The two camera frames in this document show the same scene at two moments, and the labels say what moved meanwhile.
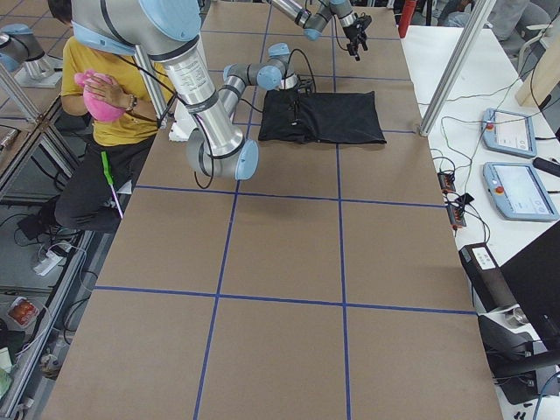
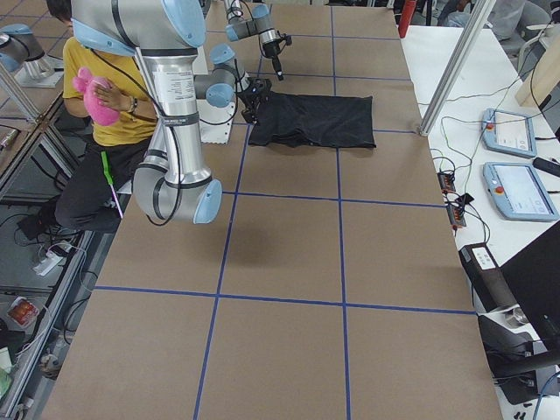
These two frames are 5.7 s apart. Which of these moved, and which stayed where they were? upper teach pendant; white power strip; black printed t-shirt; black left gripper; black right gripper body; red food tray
Moved: black right gripper body; black left gripper
Stayed: white power strip; red food tray; upper teach pendant; black printed t-shirt
